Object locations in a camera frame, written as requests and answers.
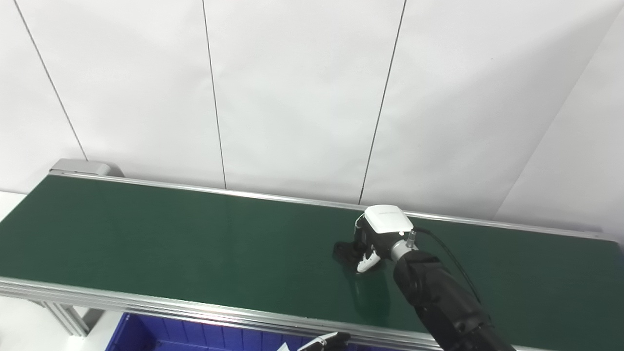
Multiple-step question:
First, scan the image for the black flange part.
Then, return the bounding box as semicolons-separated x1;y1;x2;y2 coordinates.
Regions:
333;240;371;266

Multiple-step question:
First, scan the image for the blue plastic bin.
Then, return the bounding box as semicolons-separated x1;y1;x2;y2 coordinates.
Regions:
105;313;390;351

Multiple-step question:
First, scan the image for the grey conveyor end cap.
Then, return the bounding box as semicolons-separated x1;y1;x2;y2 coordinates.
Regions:
50;159;125;177

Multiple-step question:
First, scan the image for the green conveyor belt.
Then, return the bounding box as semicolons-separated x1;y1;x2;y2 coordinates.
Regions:
0;175;624;351
0;171;624;351

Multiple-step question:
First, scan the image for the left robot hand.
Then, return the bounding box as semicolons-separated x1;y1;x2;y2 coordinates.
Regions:
278;331;351;351

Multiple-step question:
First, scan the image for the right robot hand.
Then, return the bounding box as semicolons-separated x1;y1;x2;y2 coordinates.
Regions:
353;205;415;273

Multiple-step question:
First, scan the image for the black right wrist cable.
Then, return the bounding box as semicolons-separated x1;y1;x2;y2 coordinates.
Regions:
406;227;483;305

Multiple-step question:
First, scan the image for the aluminium support leg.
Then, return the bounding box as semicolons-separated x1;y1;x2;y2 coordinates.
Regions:
34;301;105;337

